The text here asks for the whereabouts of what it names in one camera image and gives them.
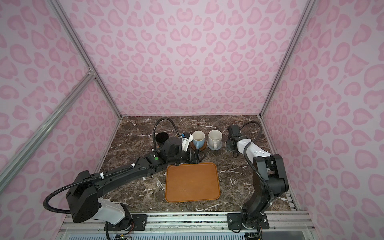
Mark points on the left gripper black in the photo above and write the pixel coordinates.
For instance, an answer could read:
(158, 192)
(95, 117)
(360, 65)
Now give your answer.
(197, 160)

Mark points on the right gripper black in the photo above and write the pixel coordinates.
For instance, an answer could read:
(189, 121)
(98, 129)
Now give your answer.
(228, 141)

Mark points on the brown coaster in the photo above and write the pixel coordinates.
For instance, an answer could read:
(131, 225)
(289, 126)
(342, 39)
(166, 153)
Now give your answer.
(201, 149)

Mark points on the white mug purple handle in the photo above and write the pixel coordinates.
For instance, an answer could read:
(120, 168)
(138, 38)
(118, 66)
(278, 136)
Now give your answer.
(215, 140)

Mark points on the white mug blue handle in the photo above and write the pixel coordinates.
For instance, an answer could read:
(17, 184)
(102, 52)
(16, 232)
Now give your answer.
(198, 139)

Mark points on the black mug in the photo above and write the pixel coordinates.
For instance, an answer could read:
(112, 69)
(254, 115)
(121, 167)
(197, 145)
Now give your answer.
(161, 138)

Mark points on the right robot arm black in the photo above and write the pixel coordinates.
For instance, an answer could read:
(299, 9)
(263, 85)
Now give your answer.
(269, 176)

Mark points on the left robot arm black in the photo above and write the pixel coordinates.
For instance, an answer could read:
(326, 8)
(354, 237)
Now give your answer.
(83, 199)

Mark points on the orange serving tray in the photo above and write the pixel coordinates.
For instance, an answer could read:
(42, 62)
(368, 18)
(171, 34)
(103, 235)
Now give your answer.
(192, 182)

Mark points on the left diagonal aluminium strut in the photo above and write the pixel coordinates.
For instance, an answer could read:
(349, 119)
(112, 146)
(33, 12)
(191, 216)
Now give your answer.
(19, 160)

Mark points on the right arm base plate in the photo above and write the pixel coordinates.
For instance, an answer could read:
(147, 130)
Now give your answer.
(235, 222)

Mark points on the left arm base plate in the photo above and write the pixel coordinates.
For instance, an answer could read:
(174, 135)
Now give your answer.
(135, 222)

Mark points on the aluminium front rail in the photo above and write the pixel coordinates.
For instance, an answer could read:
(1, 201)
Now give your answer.
(294, 225)

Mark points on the right corner aluminium post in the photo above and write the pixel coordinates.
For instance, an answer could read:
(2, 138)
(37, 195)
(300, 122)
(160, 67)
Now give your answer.
(308, 11)

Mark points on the corner aluminium post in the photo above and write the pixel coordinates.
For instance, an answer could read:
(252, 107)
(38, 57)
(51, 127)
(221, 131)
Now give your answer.
(78, 45)
(308, 11)

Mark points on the left corner aluminium post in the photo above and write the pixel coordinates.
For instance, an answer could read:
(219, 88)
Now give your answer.
(78, 45)

